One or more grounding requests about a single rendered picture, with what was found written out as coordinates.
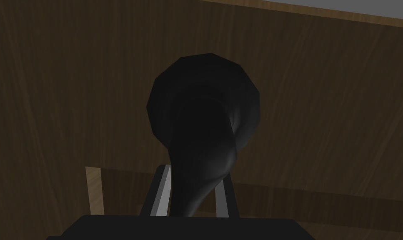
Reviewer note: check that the brown wooden door leaf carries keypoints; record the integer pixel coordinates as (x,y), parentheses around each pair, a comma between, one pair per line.
(321,116)

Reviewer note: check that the black round door knob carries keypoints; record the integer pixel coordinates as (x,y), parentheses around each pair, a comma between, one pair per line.
(201,116)

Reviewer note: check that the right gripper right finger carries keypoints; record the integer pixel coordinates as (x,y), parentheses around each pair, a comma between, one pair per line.
(225,200)

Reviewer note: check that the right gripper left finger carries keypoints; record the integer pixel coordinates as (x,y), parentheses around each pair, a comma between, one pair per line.
(161,195)

